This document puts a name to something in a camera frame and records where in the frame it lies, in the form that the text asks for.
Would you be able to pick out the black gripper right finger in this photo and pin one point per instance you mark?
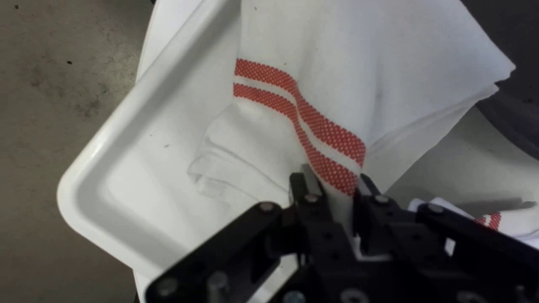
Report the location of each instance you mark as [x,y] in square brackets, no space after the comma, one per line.
[438,254]

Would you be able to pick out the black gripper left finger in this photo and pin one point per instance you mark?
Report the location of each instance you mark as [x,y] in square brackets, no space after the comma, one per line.
[270,254]

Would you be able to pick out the white cloth red stripes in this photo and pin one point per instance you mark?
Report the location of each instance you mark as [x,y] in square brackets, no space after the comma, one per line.
[364,57]
[507,223]

